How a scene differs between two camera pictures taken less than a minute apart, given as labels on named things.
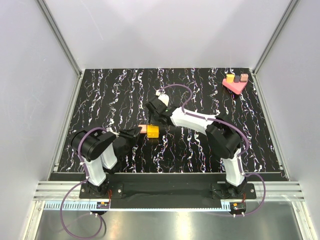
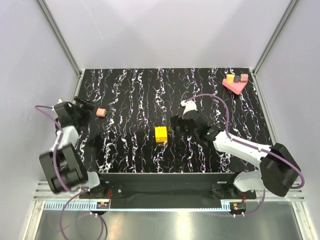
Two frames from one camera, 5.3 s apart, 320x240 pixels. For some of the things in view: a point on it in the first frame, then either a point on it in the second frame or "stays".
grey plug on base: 236,79 stays
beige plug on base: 244,77 stays
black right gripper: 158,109 -> 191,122
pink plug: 144,128 -> 101,112
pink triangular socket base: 236,88 stays
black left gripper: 130,134 -> 87,109
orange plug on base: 230,78 stays
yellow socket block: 152,131 -> 161,133
